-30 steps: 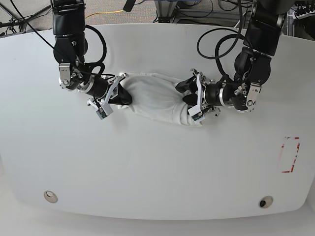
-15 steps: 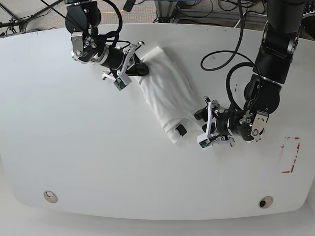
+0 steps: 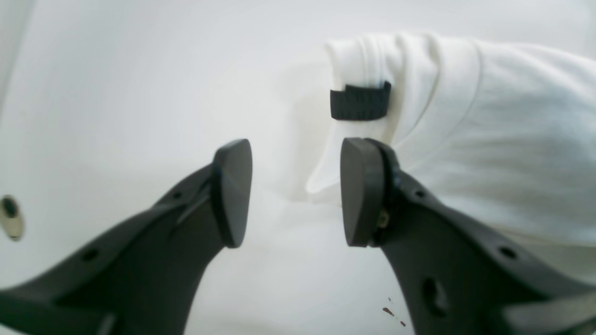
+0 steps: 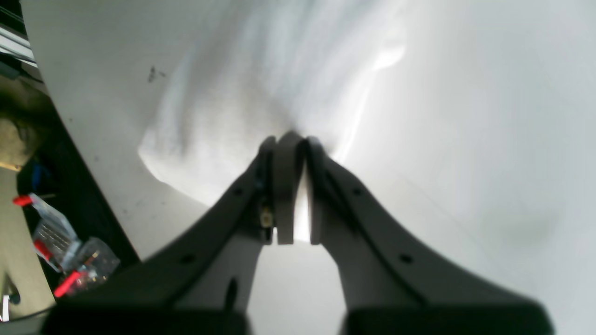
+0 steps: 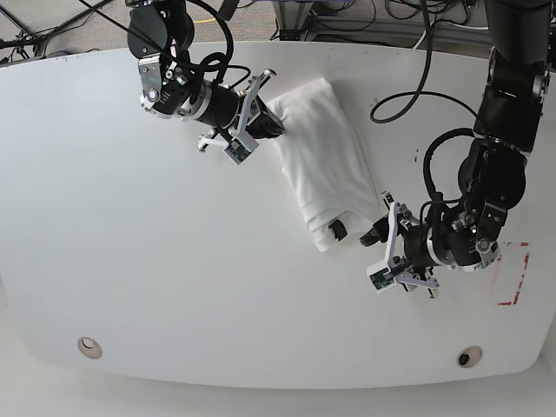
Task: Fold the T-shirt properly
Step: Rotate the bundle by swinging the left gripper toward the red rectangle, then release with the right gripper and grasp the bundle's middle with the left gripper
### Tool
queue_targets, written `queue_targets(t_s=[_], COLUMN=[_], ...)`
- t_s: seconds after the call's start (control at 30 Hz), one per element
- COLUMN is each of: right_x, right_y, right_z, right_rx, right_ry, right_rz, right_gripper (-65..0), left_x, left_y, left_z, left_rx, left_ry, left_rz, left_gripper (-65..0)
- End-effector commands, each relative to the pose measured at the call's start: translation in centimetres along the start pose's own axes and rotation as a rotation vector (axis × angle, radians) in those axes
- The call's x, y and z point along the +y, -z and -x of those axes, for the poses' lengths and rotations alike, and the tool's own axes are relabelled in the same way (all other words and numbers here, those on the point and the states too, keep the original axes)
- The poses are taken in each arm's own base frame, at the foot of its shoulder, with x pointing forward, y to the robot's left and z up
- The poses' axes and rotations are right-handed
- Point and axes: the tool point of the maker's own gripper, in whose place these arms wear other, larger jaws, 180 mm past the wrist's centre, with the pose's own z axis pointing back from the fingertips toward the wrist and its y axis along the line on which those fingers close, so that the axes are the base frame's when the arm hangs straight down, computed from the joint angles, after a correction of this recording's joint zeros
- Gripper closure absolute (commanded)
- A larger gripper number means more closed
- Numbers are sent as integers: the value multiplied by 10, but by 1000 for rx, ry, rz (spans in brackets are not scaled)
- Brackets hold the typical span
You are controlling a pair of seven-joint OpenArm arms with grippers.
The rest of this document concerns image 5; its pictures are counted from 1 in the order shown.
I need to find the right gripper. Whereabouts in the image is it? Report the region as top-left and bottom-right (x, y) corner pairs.
(190, 69), (285, 152)

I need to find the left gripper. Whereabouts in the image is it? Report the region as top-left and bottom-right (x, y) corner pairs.
(328, 192), (439, 298)

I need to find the white printed T-shirt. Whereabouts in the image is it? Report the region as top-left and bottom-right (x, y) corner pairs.
(268, 78), (381, 252)

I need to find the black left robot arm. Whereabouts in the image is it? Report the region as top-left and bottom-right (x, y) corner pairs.
(361, 1), (555, 296)

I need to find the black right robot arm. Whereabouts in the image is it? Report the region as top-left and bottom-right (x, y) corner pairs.
(126, 1), (285, 163)

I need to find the right table grommet hole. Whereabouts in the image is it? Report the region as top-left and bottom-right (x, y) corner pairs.
(456, 346), (483, 368)

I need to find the table grommet hole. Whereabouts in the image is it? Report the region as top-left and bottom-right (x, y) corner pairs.
(456, 346), (483, 368)
(77, 337), (103, 360)

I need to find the red tape rectangle marking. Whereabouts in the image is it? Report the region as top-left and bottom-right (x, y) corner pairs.
(493, 242), (531, 307)

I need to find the black tripod stand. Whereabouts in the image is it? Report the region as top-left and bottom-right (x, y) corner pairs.
(1, 1), (112, 66)

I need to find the left table grommet hole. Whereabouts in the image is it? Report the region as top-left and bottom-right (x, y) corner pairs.
(77, 337), (103, 360)

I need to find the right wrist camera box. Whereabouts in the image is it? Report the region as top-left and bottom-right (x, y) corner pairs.
(223, 135), (259, 165)

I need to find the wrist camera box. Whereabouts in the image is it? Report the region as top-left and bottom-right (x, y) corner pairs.
(223, 135), (259, 165)
(367, 261), (397, 294)

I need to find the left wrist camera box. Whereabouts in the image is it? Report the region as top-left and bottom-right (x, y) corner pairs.
(367, 261), (397, 294)

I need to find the aluminium frame stand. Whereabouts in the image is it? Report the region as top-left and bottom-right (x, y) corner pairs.
(272, 1), (491, 49)

